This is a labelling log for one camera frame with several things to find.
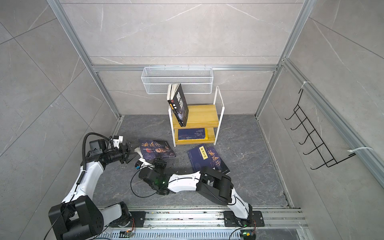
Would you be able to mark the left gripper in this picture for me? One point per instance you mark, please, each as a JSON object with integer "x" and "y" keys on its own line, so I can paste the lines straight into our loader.
{"x": 125, "y": 155}

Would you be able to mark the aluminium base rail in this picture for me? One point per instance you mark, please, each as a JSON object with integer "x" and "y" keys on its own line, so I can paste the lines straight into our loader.
{"x": 207, "y": 223}

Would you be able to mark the navy book Mengxi label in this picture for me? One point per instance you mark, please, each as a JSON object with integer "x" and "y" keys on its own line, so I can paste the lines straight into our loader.
{"x": 200, "y": 158}

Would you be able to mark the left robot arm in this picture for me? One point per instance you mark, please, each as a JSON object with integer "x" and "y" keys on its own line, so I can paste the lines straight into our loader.
{"x": 77, "y": 217}

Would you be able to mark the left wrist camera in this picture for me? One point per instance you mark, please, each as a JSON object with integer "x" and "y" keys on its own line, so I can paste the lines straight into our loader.
{"x": 117, "y": 140}

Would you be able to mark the white wooden two-tier shelf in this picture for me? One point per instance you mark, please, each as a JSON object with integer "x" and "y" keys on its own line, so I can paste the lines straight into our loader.
{"x": 208, "y": 117}

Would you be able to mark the white wire mesh basket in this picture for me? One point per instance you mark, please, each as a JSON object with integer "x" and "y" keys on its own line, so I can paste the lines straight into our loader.
{"x": 194, "y": 80}

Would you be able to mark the black wolf book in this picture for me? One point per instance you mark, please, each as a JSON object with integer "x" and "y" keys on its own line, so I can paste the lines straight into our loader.
{"x": 180, "y": 104}

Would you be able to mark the yellow book on shelf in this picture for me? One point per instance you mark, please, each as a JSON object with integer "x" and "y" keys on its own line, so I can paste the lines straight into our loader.
{"x": 206, "y": 136}

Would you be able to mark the navy book yellow label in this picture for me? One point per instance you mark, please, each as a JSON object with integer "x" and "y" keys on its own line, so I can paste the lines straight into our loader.
{"x": 191, "y": 133}

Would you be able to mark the purple Guiguzi book right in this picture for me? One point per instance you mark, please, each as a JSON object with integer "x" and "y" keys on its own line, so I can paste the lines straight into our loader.
{"x": 216, "y": 161}

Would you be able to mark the purple Guiguzi book front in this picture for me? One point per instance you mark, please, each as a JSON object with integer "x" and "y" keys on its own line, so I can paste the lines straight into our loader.
{"x": 151, "y": 149}

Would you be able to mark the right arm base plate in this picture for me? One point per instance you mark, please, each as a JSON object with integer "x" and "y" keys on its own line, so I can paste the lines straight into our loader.
{"x": 255, "y": 219}

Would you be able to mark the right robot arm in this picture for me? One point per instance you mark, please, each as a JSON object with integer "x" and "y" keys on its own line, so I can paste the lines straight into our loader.
{"x": 211, "y": 184}

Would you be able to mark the purple guiguzi book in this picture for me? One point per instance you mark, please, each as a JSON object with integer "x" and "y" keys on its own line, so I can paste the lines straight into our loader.
{"x": 216, "y": 161}
{"x": 151, "y": 149}

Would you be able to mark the black wire hook rack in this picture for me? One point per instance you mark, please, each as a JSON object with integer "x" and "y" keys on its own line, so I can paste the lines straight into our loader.
{"x": 328, "y": 160}

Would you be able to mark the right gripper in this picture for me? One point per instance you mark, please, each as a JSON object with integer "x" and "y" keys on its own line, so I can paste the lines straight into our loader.
{"x": 157, "y": 164}

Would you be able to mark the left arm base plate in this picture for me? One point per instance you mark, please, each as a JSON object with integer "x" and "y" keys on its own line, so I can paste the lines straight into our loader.
{"x": 136, "y": 218}

